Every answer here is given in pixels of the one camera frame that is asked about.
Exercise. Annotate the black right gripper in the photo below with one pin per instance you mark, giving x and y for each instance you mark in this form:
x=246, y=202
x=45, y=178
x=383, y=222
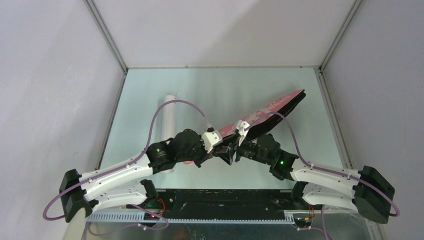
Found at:
x=226, y=154

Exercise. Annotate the aluminium front frame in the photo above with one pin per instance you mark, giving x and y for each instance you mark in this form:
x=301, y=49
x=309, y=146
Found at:
x=318, y=223

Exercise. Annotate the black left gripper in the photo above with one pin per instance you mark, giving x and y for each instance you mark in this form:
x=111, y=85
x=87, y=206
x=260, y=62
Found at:
x=205, y=156

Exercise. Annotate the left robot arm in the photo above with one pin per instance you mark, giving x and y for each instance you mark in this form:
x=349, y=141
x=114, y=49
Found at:
x=126, y=183

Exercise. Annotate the pink sport racket bag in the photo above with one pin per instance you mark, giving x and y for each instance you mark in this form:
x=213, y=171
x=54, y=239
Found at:
x=264, y=120

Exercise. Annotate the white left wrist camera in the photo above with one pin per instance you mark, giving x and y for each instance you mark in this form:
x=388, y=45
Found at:
x=211, y=140

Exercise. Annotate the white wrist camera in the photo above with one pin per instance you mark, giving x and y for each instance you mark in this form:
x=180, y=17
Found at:
x=241, y=128
x=211, y=140

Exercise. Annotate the white shuttlecock tube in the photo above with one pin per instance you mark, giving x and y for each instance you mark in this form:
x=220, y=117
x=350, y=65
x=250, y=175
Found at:
x=169, y=122

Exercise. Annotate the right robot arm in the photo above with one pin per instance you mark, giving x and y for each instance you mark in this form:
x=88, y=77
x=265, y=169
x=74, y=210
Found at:
x=365, y=191

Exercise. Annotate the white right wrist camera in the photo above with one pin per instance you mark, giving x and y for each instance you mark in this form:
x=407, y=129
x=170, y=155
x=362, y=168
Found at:
x=241, y=128

